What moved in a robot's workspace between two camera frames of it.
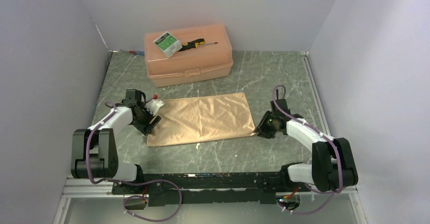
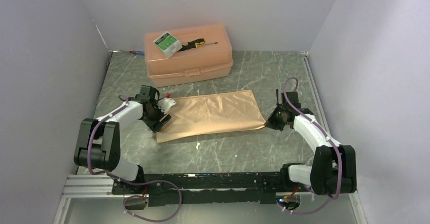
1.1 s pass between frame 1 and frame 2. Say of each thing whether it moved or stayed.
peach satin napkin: moved
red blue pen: stayed
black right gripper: moved
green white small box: stayed
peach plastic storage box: stayed
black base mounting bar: stayed
